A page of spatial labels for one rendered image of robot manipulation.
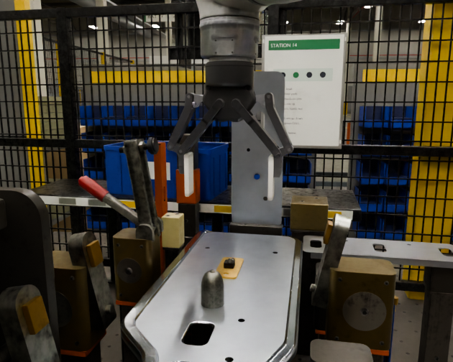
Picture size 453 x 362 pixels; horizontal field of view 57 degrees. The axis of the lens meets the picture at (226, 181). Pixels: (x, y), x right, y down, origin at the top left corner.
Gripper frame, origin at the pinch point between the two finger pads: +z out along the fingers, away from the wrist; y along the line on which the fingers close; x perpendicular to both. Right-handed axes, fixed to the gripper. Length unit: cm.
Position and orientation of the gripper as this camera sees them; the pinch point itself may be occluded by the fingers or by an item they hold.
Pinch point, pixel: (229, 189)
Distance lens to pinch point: 68.3
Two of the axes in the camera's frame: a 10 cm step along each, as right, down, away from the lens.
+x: 2.0, -1.9, 9.6
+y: 9.8, 0.4, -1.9
